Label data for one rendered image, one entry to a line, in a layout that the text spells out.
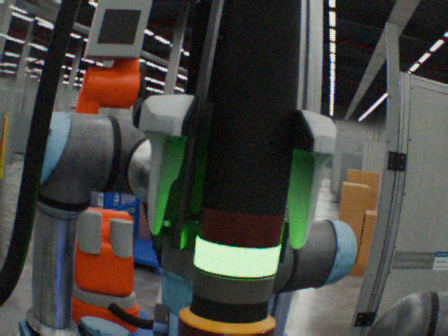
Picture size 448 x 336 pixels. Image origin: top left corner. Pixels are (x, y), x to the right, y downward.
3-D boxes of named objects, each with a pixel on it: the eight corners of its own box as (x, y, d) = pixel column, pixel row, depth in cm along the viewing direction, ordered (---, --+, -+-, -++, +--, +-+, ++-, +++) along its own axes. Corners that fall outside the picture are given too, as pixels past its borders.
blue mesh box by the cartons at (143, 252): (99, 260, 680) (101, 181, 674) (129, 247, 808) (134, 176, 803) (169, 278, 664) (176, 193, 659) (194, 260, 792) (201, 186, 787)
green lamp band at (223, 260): (217, 278, 22) (221, 248, 22) (181, 258, 25) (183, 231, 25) (290, 275, 24) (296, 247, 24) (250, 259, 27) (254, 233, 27)
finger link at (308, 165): (358, 268, 22) (291, 233, 31) (379, 123, 22) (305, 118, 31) (291, 271, 22) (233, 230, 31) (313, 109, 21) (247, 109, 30)
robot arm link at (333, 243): (142, 183, 100) (343, 306, 62) (88, 178, 94) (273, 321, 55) (156, 113, 98) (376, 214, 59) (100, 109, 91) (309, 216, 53)
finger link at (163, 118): (172, 260, 21) (211, 228, 31) (190, 92, 21) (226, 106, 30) (97, 243, 22) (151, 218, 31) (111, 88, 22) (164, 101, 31)
